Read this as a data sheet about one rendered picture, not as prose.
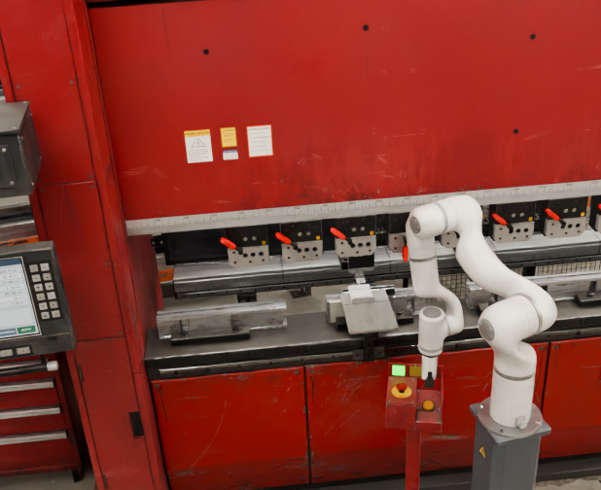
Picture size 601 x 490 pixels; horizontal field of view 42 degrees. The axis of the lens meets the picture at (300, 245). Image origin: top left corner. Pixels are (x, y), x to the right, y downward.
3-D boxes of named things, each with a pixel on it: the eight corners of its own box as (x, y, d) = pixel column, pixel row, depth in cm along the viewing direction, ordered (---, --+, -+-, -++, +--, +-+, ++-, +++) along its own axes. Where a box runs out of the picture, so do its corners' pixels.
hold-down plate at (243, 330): (171, 346, 301) (170, 340, 300) (172, 338, 306) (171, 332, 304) (249, 338, 303) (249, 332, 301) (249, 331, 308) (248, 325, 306)
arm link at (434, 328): (438, 332, 274) (413, 338, 272) (440, 301, 267) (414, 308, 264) (449, 346, 267) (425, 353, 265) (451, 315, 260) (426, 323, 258)
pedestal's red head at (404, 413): (385, 429, 286) (385, 390, 278) (388, 400, 300) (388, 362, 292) (441, 432, 283) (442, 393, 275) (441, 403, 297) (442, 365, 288)
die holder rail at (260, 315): (159, 339, 306) (156, 319, 301) (159, 331, 311) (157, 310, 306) (287, 327, 309) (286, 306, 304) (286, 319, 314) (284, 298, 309)
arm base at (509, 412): (554, 430, 233) (561, 380, 224) (496, 444, 229) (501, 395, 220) (521, 391, 249) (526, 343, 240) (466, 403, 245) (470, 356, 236)
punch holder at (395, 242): (389, 253, 295) (389, 214, 287) (384, 242, 303) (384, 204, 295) (428, 250, 296) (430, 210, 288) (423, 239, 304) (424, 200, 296)
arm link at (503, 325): (545, 371, 228) (553, 302, 216) (494, 394, 220) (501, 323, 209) (515, 350, 237) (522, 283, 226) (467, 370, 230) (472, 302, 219)
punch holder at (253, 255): (229, 267, 292) (225, 228, 284) (229, 257, 299) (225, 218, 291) (269, 263, 293) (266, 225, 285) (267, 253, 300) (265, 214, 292)
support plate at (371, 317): (349, 334, 282) (349, 332, 282) (338, 296, 305) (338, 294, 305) (399, 330, 284) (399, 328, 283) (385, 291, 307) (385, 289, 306)
